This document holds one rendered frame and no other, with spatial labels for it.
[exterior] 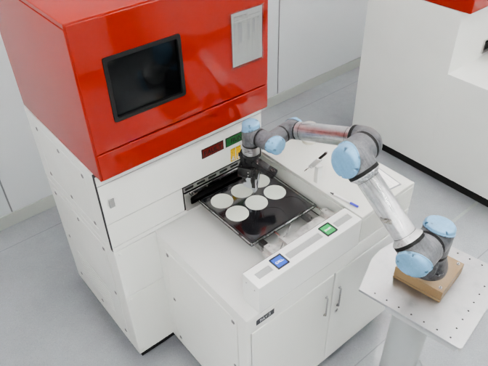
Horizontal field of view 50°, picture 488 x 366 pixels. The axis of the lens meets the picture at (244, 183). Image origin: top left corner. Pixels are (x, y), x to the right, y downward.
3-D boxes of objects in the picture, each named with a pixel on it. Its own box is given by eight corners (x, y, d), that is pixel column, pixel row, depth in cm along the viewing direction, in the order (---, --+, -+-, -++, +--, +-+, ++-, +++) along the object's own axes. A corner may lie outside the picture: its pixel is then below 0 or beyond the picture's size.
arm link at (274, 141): (292, 131, 207) (271, 122, 213) (274, 143, 200) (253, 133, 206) (291, 147, 212) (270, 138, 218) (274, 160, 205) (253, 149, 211)
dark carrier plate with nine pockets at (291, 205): (201, 200, 230) (201, 200, 230) (260, 169, 247) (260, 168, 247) (251, 242, 209) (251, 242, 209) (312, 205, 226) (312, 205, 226)
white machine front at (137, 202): (110, 250, 218) (91, 174, 193) (258, 171, 258) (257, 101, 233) (114, 253, 216) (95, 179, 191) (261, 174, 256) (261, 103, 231)
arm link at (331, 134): (393, 120, 185) (287, 110, 219) (377, 132, 179) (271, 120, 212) (396, 149, 190) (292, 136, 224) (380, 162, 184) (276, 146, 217)
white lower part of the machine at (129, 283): (80, 283, 311) (45, 176, 260) (193, 221, 351) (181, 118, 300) (141, 364, 268) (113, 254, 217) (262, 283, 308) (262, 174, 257)
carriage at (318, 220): (261, 256, 209) (261, 251, 207) (324, 216, 227) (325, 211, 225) (275, 268, 204) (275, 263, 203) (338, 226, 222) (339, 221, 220)
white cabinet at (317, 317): (173, 342, 278) (154, 232, 227) (303, 255, 325) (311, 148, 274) (251, 433, 239) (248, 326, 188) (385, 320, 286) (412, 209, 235)
